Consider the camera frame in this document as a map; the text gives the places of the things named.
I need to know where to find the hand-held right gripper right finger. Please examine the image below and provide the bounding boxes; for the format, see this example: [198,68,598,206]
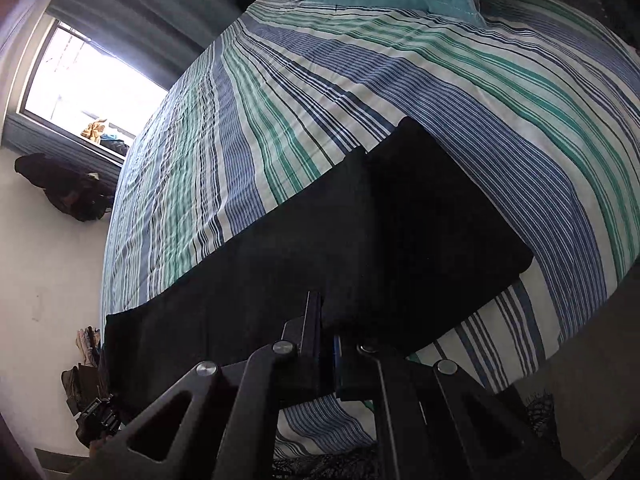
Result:
[332,335,586,480]

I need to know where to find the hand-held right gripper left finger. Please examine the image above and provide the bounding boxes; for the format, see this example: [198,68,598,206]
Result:
[70,291,325,480]

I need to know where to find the black pants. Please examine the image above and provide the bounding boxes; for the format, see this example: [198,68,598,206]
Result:
[104,117,535,411]

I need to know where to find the dark hanging bag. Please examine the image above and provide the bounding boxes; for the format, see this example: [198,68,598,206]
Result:
[14,153,117,223]

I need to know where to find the striped bed sheet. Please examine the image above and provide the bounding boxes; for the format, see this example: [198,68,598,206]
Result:
[100,0,640,460]

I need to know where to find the window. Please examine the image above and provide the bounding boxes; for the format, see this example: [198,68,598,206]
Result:
[17,19,168,147]

